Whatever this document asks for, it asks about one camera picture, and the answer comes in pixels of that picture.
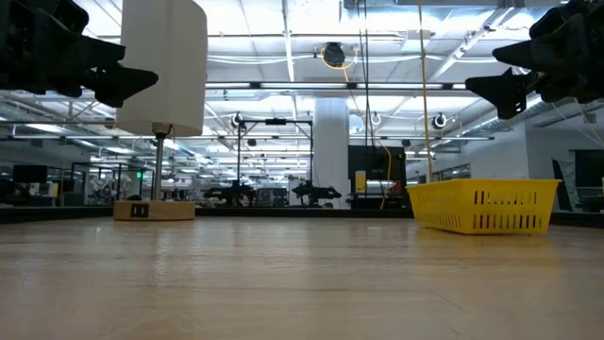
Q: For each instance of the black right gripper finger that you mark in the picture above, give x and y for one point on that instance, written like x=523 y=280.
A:
x=509 y=90
x=528 y=54

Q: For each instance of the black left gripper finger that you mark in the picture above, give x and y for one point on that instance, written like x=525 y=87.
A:
x=101 y=53
x=122 y=85

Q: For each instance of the black background robot arm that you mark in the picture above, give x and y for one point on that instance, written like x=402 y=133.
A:
x=313 y=191
x=231 y=193

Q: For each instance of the white shade wooden base lamp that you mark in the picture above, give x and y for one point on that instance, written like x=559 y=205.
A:
x=162 y=71

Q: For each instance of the black hanging reel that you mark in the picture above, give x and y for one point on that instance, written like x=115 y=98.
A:
x=439 y=119
x=236 y=119

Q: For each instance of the yellow plastic basket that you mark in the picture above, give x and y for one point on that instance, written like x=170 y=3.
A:
x=486 y=182

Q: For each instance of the black leaning panel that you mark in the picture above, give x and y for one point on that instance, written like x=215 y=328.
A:
x=564 y=189

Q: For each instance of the black monitor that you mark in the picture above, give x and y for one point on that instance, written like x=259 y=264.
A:
x=29 y=174

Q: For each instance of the black equipment cabinet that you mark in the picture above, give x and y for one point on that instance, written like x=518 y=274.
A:
x=377 y=160

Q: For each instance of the yellow canister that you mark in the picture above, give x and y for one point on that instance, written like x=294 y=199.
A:
x=360 y=181

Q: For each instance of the white building column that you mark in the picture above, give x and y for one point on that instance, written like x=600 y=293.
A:
x=330 y=151

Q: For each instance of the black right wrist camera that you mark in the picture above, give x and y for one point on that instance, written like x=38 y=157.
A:
x=549 y=21

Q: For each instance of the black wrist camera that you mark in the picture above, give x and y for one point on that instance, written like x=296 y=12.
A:
x=71 y=14
x=549 y=21

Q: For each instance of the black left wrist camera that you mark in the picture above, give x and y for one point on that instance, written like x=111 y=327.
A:
x=71 y=14

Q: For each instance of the dark wall screen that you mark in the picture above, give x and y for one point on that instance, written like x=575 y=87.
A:
x=590 y=165

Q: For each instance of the black table border rail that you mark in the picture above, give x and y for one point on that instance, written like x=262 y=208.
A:
x=56 y=215

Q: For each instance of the black metal frame rig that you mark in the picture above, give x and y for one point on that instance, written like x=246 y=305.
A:
x=275 y=121

